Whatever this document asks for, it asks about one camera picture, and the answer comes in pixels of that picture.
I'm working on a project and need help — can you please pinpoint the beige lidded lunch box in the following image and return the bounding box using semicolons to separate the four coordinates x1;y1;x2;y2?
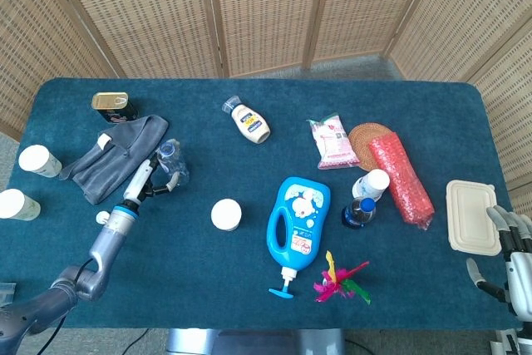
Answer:
446;179;503;257

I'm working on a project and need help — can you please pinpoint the teal table cover cloth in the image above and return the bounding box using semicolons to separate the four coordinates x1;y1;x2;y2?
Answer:
0;77;523;330

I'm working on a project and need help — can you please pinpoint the colourful feather shuttlecock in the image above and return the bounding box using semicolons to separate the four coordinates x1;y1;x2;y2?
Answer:
313;249;372;305

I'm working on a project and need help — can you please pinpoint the red bubble wrap roll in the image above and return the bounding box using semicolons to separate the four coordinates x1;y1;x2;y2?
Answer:
368;131;436;231

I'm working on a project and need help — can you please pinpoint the pink white snack packet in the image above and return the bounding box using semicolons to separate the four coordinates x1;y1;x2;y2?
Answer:
306;112;361;170

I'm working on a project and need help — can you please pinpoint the grey robot torso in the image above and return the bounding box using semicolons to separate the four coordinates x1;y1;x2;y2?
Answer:
165;328;346;355

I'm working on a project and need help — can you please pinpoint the white paper cup blue print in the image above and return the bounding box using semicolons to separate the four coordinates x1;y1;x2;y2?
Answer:
210;198;243;232

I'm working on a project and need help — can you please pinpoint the black floor cable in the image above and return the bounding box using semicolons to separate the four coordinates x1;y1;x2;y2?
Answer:
343;337;367;355
123;328;150;355

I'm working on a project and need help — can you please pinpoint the round woven rattan coaster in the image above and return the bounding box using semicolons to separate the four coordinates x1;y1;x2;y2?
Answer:
347;122;394;172

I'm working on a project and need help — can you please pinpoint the dark cola bottle blue cap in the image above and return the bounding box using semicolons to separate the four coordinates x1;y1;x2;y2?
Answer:
341;196;377;230

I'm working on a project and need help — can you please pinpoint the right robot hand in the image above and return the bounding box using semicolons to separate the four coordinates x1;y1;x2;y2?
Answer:
465;205;532;329

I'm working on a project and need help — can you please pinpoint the black gold tin can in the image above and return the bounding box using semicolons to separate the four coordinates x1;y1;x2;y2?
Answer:
91;91;139;125

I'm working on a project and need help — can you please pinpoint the blue detergent pump bottle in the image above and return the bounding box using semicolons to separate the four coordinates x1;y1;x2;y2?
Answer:
266;176;332;300

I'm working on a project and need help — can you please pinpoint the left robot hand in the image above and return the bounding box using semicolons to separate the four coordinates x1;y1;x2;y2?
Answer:
123;150;182;206

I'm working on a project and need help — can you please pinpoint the woven bamboo folding screen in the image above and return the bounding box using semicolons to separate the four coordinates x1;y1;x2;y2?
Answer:
0;0;532;217

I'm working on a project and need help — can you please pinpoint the grey folded towel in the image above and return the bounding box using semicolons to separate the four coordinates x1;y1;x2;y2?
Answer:
58;114;170;205

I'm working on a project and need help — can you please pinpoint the small white drink bottle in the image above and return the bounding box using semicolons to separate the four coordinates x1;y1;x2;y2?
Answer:
352;168;391;202

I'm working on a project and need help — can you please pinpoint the cream mayonnaise squeeze bottle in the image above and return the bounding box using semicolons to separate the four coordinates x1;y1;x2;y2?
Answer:
221;95;272;145

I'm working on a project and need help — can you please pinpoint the clear plastic piece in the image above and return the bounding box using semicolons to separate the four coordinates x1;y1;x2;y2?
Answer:
0;282;17;308

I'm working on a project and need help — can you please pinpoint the white paper cup green print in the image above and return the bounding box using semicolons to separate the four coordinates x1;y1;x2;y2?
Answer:
17;144;63;179
0;188;42;221

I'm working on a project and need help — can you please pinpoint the clear plastic water bottle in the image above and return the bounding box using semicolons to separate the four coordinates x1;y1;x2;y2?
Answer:
155;138;191;186

